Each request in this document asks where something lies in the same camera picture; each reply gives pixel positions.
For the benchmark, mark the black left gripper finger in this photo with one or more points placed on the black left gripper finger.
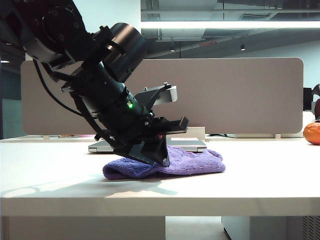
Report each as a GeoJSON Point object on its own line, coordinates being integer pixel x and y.
{"type": "Point", "coordinates": [175, 125]}
{"type": "Point", "coordinates": [160, 152]}

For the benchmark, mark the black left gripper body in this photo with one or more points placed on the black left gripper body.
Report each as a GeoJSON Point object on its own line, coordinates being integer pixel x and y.
{"type": "Point", "coordinates": [132, 140]}

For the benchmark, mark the purple microfibre rag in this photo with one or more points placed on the purple microfibre rag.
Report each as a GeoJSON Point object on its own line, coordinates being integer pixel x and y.
{"type": "Point", "coordinates": [195, 162]}

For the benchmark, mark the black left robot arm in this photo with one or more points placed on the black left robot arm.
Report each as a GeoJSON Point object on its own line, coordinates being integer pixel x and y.
{"type": "Point", "coordinates": [75, 32]}

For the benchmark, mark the white box behind laptop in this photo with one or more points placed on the white box behind laptop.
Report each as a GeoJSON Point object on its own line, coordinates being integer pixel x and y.
{"type": "Point", "coordinates": [197, 131]}

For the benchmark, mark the silver closed laptop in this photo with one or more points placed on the silver closed laptop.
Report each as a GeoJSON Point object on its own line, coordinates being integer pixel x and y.
{"type": "Point", "coordinates": [190, 143]}

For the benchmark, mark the white nice try sticker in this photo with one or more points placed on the white nice try sticker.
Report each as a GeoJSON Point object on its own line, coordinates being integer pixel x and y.
{"type": "Point", "coordinates": [186, 138]}

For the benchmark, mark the colourful papers behind divider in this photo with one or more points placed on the colourful papers behind divider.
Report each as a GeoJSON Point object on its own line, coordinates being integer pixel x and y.
{"type": "Point", "coordinates": [75, 136]}

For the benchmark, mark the grey fabric desk divider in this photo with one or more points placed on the grey fabric desk divider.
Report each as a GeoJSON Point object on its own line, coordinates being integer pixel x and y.
{"type": "Point", "coordinates": [237, 100]}

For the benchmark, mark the white divider foot clamp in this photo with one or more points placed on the white divider foot clamp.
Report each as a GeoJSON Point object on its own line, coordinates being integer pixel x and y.
{"type": "Point", "coordinates": [46, 137]}
{"type": "Point", "coordinates": [277, 136]}

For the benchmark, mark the white desk support panel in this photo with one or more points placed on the white desk support panel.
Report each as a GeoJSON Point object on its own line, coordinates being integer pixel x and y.
{"type": "Point", "coordinates": [87, 227]}

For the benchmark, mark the white under-desk cabinet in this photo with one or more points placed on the white under-desk cabinet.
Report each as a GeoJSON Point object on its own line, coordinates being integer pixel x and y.
{"type": "Point", "coordinates": [262, 228]}

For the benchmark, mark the white plastic appliance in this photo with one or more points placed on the white plastic appliance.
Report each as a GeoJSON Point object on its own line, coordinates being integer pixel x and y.
{"type": "Point", "coordinates": [308, 117]}

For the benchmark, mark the black computer monitor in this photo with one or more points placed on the black computer monitor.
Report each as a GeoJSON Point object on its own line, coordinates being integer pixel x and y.
{"type": "Point", "coordinates": [308, 98]}

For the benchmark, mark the orange mandarin fruit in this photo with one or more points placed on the orange mandarin fruit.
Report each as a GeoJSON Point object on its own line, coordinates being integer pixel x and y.
{"type": "Point", "coordinates": [312, 133]}

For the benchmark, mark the person in red top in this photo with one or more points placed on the person in red top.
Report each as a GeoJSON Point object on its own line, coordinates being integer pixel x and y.
{"type": "Point", "coordinates": [317, 107]}

